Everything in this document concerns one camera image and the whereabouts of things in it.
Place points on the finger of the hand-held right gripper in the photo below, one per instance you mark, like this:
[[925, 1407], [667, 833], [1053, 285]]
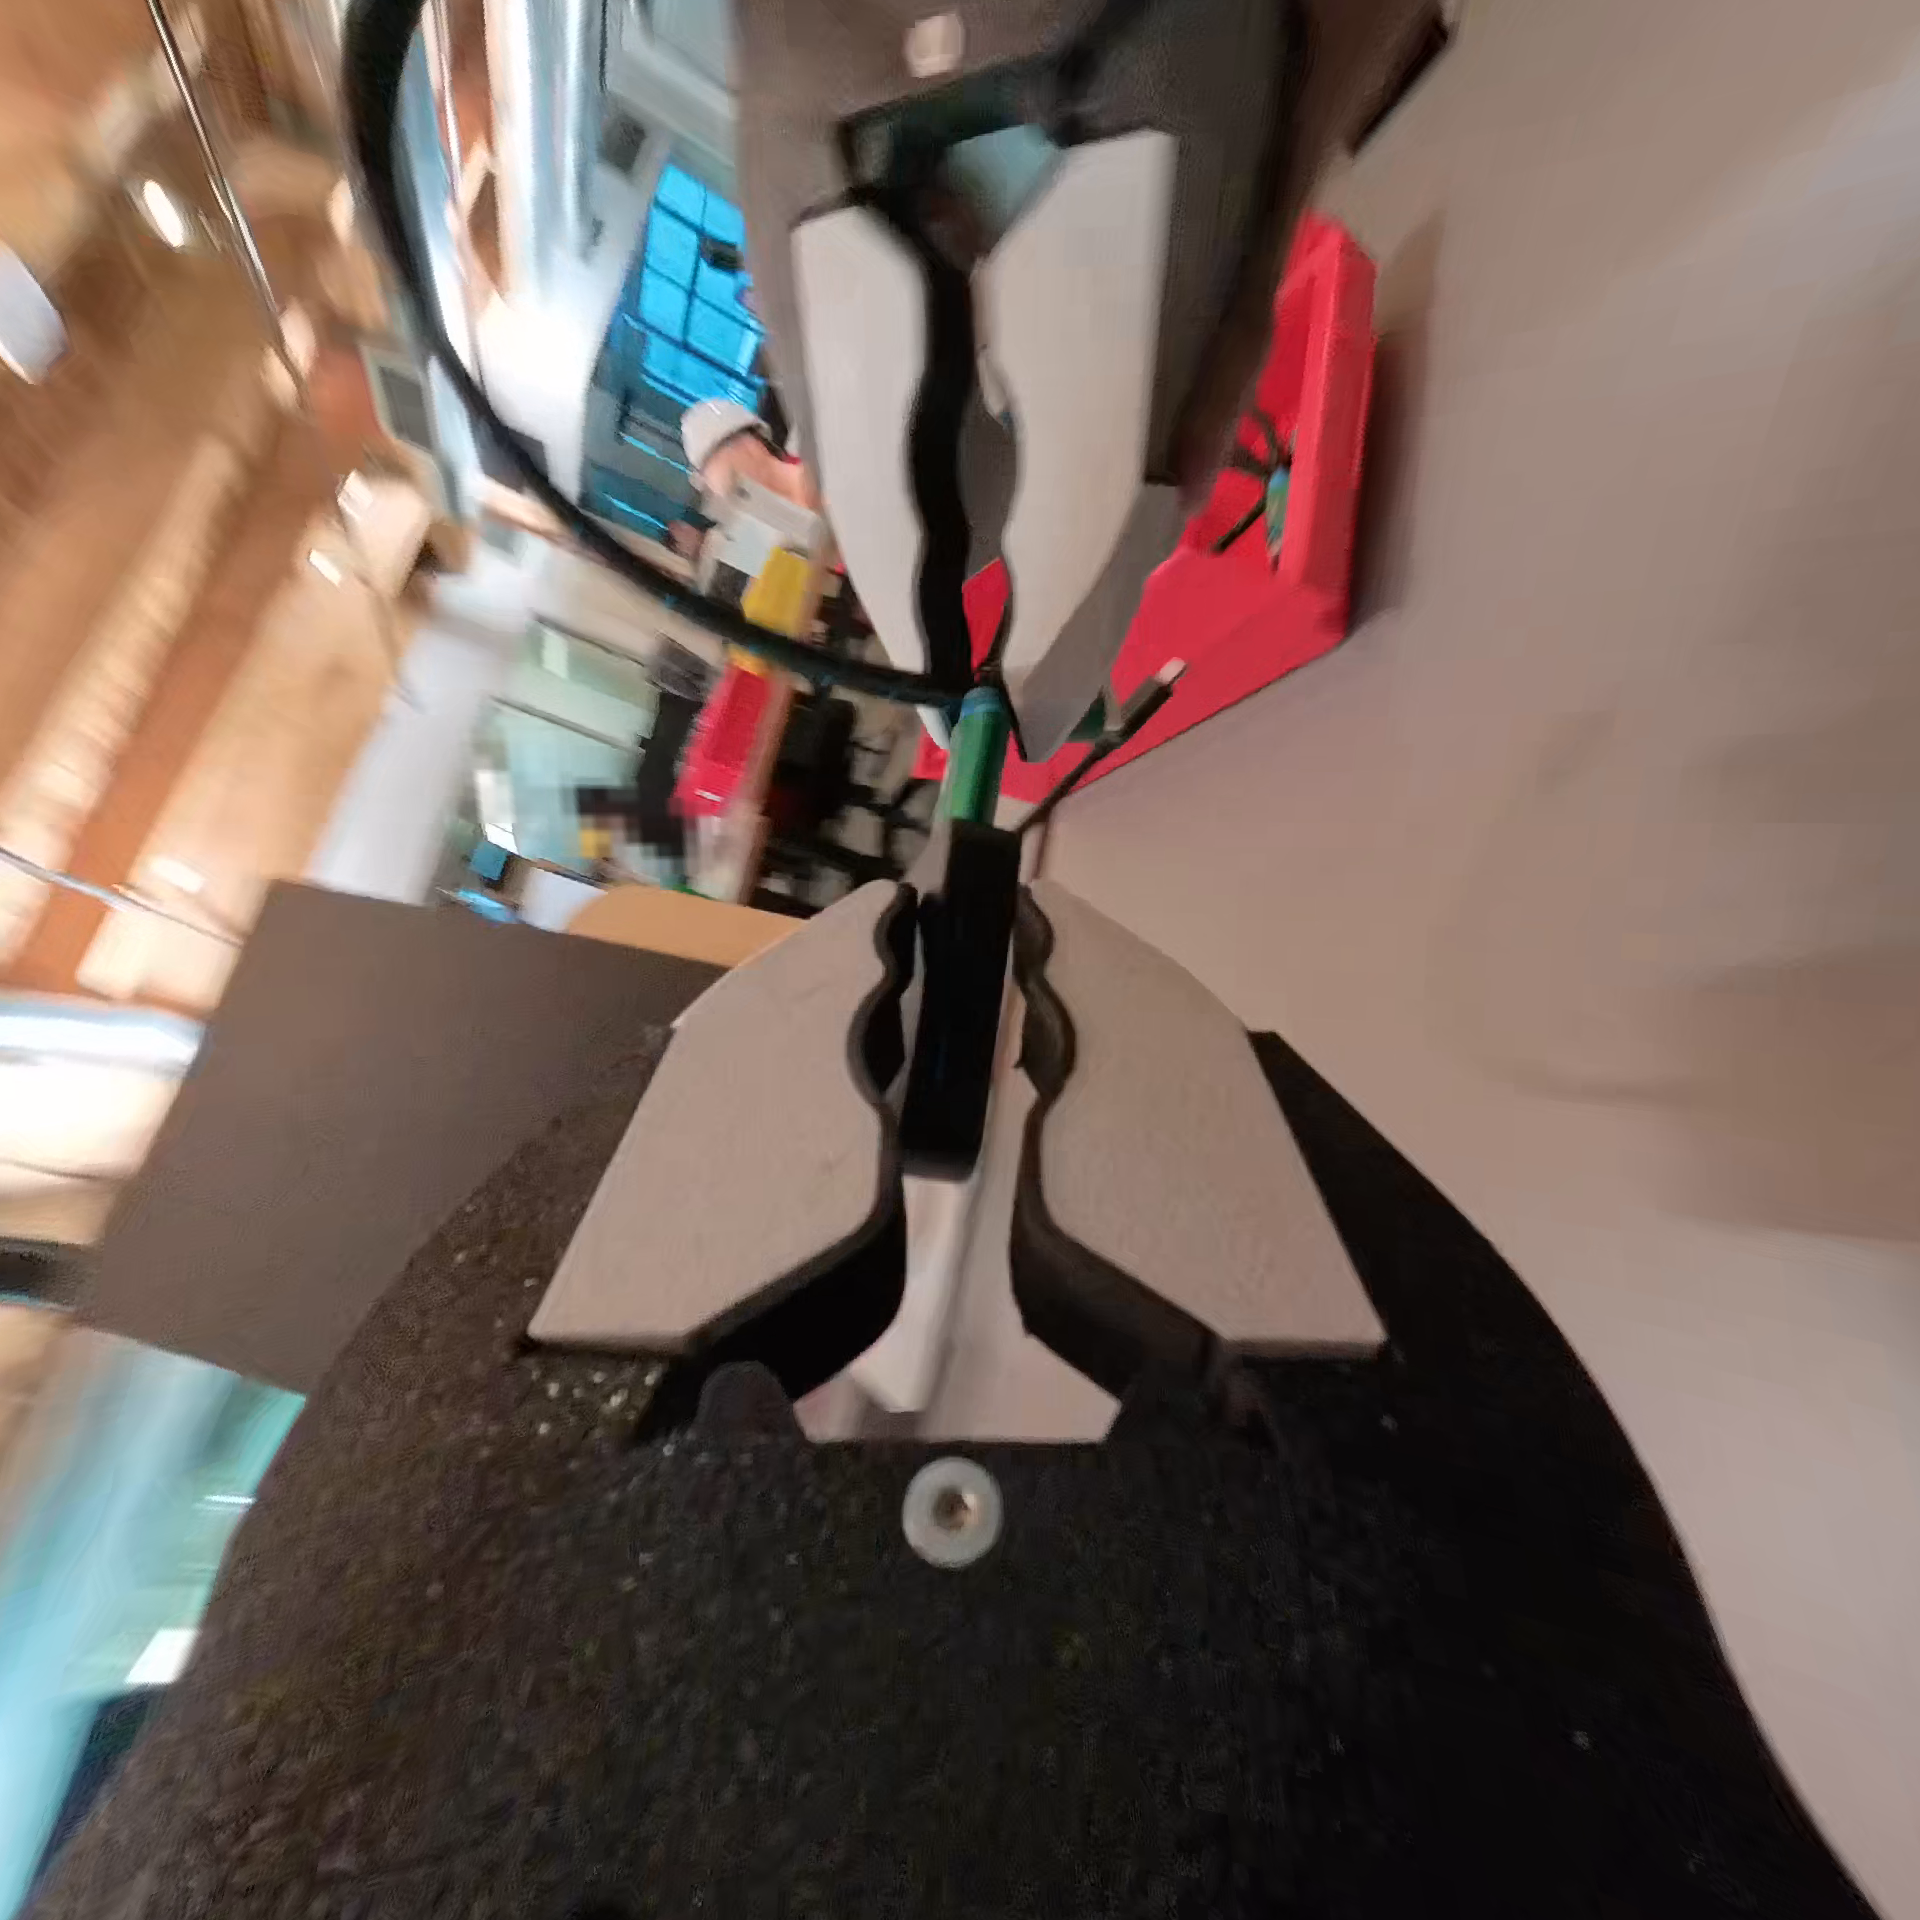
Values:
[[1089, 332], [861, 435]]

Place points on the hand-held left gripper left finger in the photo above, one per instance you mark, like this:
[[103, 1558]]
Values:
[[722, 1171]]

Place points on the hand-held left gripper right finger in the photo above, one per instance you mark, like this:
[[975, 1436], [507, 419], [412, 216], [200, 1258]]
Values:
[[1185, 1184]]

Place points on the grey desk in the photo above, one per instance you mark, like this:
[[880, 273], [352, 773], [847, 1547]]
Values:
[[1576, 900]]

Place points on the black panel with wooden back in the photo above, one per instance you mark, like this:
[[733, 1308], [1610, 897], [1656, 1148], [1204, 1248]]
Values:
[[376, 1078]]

